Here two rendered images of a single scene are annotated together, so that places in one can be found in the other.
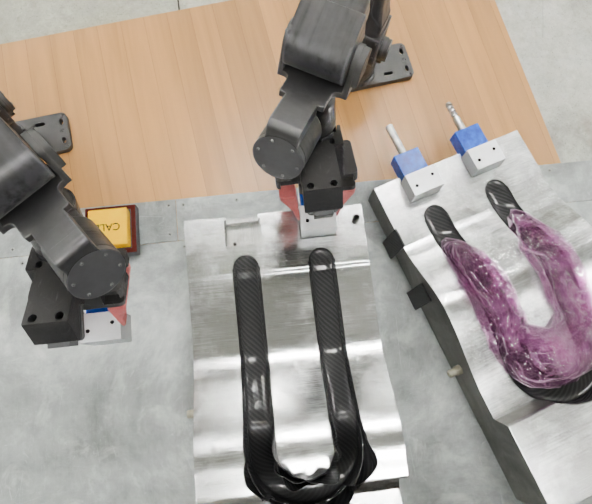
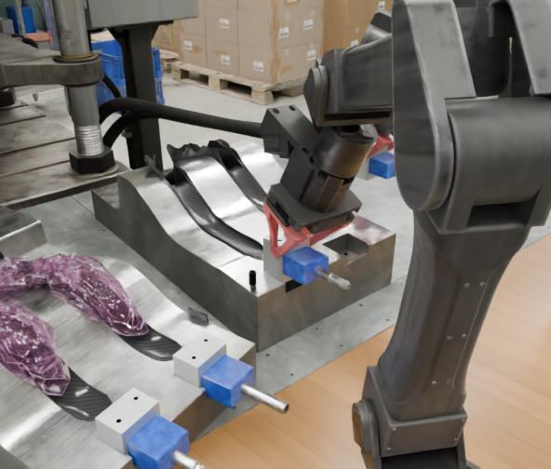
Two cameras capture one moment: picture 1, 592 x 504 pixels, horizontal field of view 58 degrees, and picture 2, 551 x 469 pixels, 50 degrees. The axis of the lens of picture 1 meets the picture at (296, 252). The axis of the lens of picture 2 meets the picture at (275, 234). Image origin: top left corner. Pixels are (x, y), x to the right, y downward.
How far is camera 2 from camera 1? 0.95 m
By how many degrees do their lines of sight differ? 75
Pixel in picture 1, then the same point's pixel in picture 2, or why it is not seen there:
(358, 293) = (211, 251)
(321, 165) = (296, 126)
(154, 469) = not seen: hidden behind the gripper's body
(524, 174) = (54, 445)
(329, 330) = (221, 234)
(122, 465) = not seen: hidden behind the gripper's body
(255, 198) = (372, 328)
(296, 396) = (220, 188)
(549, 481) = not seen: outside the picture
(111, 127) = not seen: outside the picture
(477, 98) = not seen: outside the picture
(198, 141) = (479, 344)
